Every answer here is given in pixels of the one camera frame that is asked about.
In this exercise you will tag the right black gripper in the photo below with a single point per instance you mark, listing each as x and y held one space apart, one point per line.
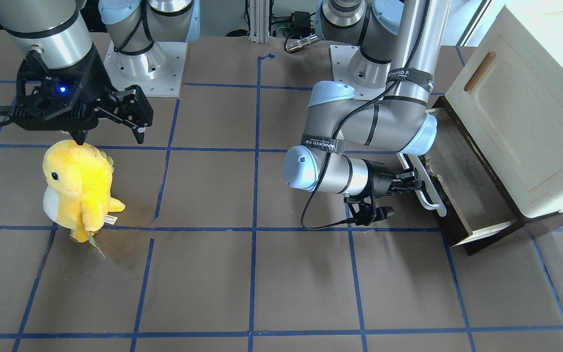
97 77

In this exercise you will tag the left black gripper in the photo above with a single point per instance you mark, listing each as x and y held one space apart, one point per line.
380 177

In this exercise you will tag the dark wooden drawer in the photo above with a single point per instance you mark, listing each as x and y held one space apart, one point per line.
471 204

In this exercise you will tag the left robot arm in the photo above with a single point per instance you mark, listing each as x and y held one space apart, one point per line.
383 107

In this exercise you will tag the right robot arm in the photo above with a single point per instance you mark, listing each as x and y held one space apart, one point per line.
57 30

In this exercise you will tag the yellow plush toy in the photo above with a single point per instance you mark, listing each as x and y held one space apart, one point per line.
78 196

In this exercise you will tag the white plastic storage box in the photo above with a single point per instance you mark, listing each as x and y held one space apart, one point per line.
509 97

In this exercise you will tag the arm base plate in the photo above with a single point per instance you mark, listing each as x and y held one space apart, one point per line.
158 72
342 68

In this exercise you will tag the aluminium frame post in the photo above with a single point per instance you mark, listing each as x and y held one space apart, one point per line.
259 21

